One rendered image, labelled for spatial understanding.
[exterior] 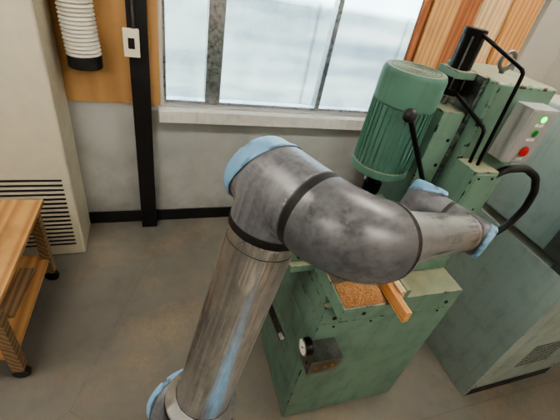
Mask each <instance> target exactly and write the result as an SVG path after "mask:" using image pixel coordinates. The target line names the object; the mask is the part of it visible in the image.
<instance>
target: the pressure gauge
mask: <svg viewBox="0 0 560 420"><path fill-rule="evenodd" d="M298 346H299V351H300V353H301V355H302V356H303V357H304V358H305V357H308V356H312V355H313V341H312V339H311V338H310V337H300V338H299V341H298ZM302 347H304V348H302Z"/></svg>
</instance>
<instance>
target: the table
mask: <svg viewBox="0 0 560 420"><path fill-rule="evenodd" d="M287 270H288V272H289V273H295V272H304V271H313V270H315V272H316V274H317V276H318V278H319V280H320V283H321V284H322V287H323V289H324V291H325V293H326V295H327V298H328V300H329V302H330V303H331V305H332V309H333V311H334V312H335V314H336V316H337V319H338V321H339V322H344V321H350V320H355V319H361V318H371V317H377V316H382V315H388V314H394V313H395V312H394V310H393V308H392V306H391V305H390V303H389V301H388V300H387V299H386V297H385V295H384V294H383V292H382V290H381V288H380V287H379V286H378V287H379V289H380V290H381V293H382V295H383V297H384V299H385V300H386V302H380V303H374V304H368V305H362V306H356V307H345V305H344V303H343V300H342V299H341V297H340V295H339V293H338V290H337V289H336V287H335V286H334V283H343V282H346V281H347V280H345V279H341V278H339V277H335V276H333V275H331V274H328V273H326V272H324V271H322V270H320V269H318V268H316V267H314V266H313V265H311V264H309V263H307V262H305V261H298V262H290V263H289V265H288V267H287Z"/></svg>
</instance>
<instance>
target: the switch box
mask: <svg viewBox="0 0 560 420"><path fill-rule="evenodd" d="M559 113H560V111H558V110H557V109H555V108H553V107H549V106H548V105H546V104H544V103H538V102H521V101H518V102H517V103H516V105H515V106H514V108H513V110H512V111H511V113H510V115H509V116H508V118H507V120H506V122H505V123H504V125H503V126H502V129H501V130H500V132H499V134H498V135H497V137H496V138H495V140H494V142H493V144H492V146H491V147H490V148H489V150H488V153H489V154H491V155H492V156H494V157H495V158H496V159H497V160H499V161H500V162H502V163H526V162H527V161H528V159H529V158H530V157H531V155H532V154H533V152H534V150H535V149H536V147H537V146H538V144H539V143H540V142H541V140H542V139H543V137H544V135H545V134H546V133H547V131H548V129H549V128H550V127H551V126H552V124H553V122H554V121H555V119H556V118H557V116H558V114H559ZM544 116H547V121H546V122H545V123H540V120H541V118H542V117H544ZM536 124H544V125H543V127H535V125H536ZM535 129H538V130H539V134H538V135H537V136H536V137H530V135H531V133H532V131H534V130H535ZM527 138H535V139H534V140H533V142H532V141H526V139H527ZM525 147H528V148H529V152H528V154H527V155H526V156H524V157H522V159H514V158H515V157H520V156H519V155H518V154H519V152H520V150H521V149H522V148H525Z"/></svg>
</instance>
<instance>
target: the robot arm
mask: <svg viewBox="0 0 560 420"><path fill-rule="evenodd" d="M223 181H224V186H225V188H226V189H227V193H228V194H229V195H230V196H231V197H232V198H233V203H232V208H231V211H230V213H229V217H228V220H227V222H228V225H227V231H226V233H225V236H224V239H223V242H222V246H221V249H220V252H219V255H218V258H217V262H216V266H215V268H214V271H213V274H212V279H211V282H210V284H209V288H208V290H207V295H206V298H205V301H204V304H203V306H202V311H201V314H200V317H199V320H198V323H197V327H196V331H195V333H194V336H193V339H192V344H191V347H190V349H189V352H188V355H187V360H186V362H185V365H184V368H183V369H180V370H178V371H176V372H175V373H173V374H172V375H170V376H169V377H167V381H166V382H161V383H160V384H159V385H158V386H157V388H156V389H155V390H154V391H153V393H152V395H151V397H150V398H149V400H148V402H147V410H146V411H147V417H148V420H234V419H233V415H234V413H235V410H236V406H237V395H236V392H235V387H236V386H237V383H238V380H239V378H240V376H241V374H242V371H243V369H244V367H245V364H246V362H247V360H248V357H249V355H250V352H251V351H252V349H253V345H254V343H255V342H256V339H257V337H258V334H259V332H260V330H261V328H262V325H263V323H264V320H265V318H266V316H267V314H268V311H269V309H270V307H271V305H272V303H273V299H274V298H275V295H276V293H277V291H278V288H279V286H280V284H281V281H282V280H283V276H284V274H285V272H286V271H287V268H288V265H289V263H290V261H291V259H292V256H293V254H295V255H296V256H298V257H299V258H301V259H302V260H303V261H305V262H306V263H309V264H311V265H313V266H314V267H315V268H318V269H320V270H322V271H324V272H325V273H328V274H331V275H333V276H335V277H338V278H341V279H345V280H348V281H350V282H354V283H361V284H367V285H383V284H387V283H393V282H396V281H397V280H400V279H402V278H404V277H406V276H407V275H408V274H409V273H410V272H411V271H412V270H413V269H414V268H415V267H416V266H417V264H418V263H421V262H425V261H428V260H432V259H434V258H440V257H444V256H447V255H450V254H454V253H459V252H465V253H466V254H467V255H468V256H471V257H473V258H478V257H479V256H480V255H481V254H482V252H483V251H484V250H485V248H486V247H487V246H488V244H489V243H490V242H491V241H492V240H493V239H494V237H495V236H496V235H497V233H498V228H497V227H495V226H494V225H493V224H492V223H491V222H488V221H486V220H484V219H483V218H481V217H479V216H478V215H476V214H474V213H473V212H470V211H468V210H467V209H466V208H464V207H462V206H460V205H459V204H457V203H455V202H454V201H453V200H451V199H449V198H447V197H448V192H447V191H445V190H443V189H441V188H440V187H437V186H435V185H433V184H431V183H430V182H426V181H424V180H422V179H417V180H415V181H414V182H413V183H412V185H411V186H410V187H409V188H408V189H407V191H406V193H405V194H404V196H403V197H402V199H401V200H400V202H396V201H393V200H390V199H386V198H382V197H379V196H376V195H374V194H371V193H370V192H367V191H365V190H363V189H361V188H360V187H357V186H355V185H353V184H352V183H350V182H349V181H347V180H345V179H343V178H342V177H339V176H338V175H337V174H336V173H335V172H333V171H332V170H330V169H329V168H327V167H325V166H324V165H322V164H321V163H320V162H318V161H317V160H315V159H314V158H312V157H311V156H309V155H308V154H306V153H305V152H304V151H303V150H302V149H301V148H300V147H299V146H297V145H295V144H292V143H290V142H288V141H286V140H284V139H283V138H281V137H276V136H265V137H259V138H256V139H254V140H252V141H251V142H249V143H248V144H247V145H246V146H245V147H241V148H240V149H239V150H238V151H237V152H236V153H235V154H234V156H233V157H232V158H231V160H230V161H229V163H228V165H227V167H226V170H225V173H224V179H223Z"/></svg>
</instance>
